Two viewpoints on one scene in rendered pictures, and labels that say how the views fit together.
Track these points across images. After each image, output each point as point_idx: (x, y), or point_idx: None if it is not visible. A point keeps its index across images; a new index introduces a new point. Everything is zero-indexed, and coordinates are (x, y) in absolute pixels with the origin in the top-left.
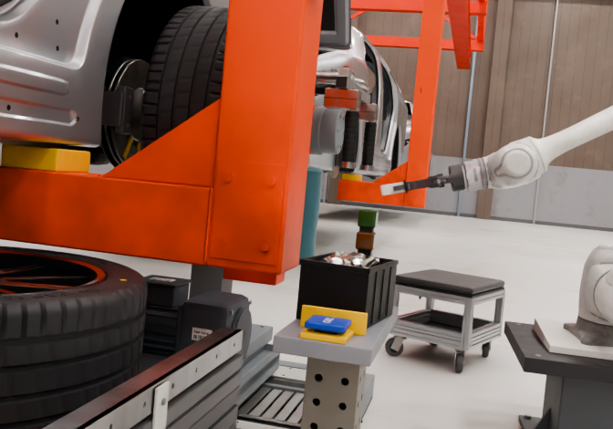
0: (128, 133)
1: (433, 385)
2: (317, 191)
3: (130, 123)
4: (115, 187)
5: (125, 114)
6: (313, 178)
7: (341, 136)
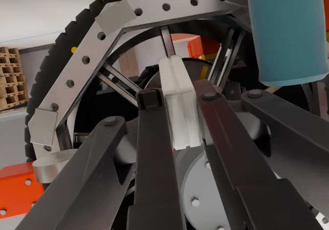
0: (228, 85)
1: None
2: (319, 31)
3: (226, 95)
4: None
5: (239, 99)
6: (326, 56)
7: (213, 189)
